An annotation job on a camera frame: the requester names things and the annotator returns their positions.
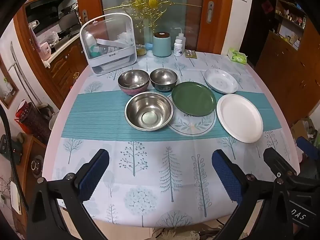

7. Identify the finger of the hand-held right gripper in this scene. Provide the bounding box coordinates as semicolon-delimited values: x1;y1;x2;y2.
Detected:
296;136;320;160
263;147;320;193

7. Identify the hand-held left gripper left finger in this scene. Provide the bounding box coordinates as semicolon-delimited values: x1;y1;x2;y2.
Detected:
26;149;110;240

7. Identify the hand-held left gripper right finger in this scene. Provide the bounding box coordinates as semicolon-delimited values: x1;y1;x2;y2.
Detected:
212;149;293;240

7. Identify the plain white plate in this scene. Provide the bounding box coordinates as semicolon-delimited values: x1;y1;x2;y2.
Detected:
216;94;264;144

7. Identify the large steel bowl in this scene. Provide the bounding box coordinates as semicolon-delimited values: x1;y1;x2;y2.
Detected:
124;92;174;132

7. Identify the green plate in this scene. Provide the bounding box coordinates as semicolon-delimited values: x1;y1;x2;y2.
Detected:
171;81;217;117

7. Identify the floral white plate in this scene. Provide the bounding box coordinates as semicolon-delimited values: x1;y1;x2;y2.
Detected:
204;68;239;95

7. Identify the steel bowl pink outside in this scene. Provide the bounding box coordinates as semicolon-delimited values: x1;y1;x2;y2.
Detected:
118;70;150;96

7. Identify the steel bowl dark outside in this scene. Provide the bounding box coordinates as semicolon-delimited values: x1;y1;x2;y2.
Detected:
149;68;178;92

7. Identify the cardboard box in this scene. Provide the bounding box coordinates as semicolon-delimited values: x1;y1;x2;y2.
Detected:
290;119;320;143

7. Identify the tree print tablecloth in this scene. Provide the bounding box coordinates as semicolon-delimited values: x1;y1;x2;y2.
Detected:
42;51;300;228

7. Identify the tall wooden cabinet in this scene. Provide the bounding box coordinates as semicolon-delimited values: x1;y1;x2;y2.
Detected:
255;30;320;120

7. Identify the red bag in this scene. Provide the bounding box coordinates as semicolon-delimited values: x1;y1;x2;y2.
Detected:
15;100;37;130

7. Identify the green tissue pack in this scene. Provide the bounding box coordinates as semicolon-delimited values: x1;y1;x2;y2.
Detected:
227;48;248;64

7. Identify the wooden kitchen cabinet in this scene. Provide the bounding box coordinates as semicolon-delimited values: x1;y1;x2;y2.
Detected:
46;39;88;105

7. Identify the metal pole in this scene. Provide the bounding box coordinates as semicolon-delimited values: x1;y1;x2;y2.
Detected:
10;42;43;108

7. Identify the pink kitchen appliance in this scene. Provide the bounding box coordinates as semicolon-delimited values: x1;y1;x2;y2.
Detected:
39;42;53;61

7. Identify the white pill bottle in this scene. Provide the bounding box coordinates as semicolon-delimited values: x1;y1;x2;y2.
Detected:
174;37;184;57

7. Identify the teal canister brown lid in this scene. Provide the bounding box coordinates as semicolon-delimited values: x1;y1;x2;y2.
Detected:
152;32;172;57

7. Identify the white squeeze bottle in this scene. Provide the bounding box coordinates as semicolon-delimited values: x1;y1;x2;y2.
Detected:
172;27;185;53

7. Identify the frosted glass door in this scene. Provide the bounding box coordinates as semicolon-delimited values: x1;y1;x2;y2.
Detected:
99;0;205;52

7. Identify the black wok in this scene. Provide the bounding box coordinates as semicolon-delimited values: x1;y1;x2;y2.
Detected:
61;2;77;13

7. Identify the gold door ornament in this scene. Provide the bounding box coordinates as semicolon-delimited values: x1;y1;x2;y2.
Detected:
104;0;202;33

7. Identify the wooden picture frame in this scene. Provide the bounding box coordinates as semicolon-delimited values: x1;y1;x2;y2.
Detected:
0;55;20;109

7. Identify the clear storage box white frame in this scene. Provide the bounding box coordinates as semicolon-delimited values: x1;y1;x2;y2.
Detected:
80;12;137;76

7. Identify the wooden wall shelf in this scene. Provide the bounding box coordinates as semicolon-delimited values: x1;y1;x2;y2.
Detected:
274;0;309;52

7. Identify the red wall decoration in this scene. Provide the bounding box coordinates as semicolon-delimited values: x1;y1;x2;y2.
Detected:
261;1;273;14

